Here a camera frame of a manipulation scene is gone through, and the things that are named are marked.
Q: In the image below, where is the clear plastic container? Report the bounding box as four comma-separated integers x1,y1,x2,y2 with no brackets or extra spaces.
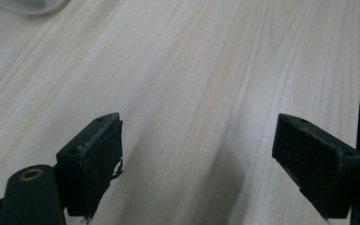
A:
0,0,72,16

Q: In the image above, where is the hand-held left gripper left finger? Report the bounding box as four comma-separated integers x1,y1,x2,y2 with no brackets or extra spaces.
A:
55,111,125,220

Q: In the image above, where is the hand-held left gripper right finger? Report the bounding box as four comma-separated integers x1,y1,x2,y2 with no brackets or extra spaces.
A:
271,112,360,220

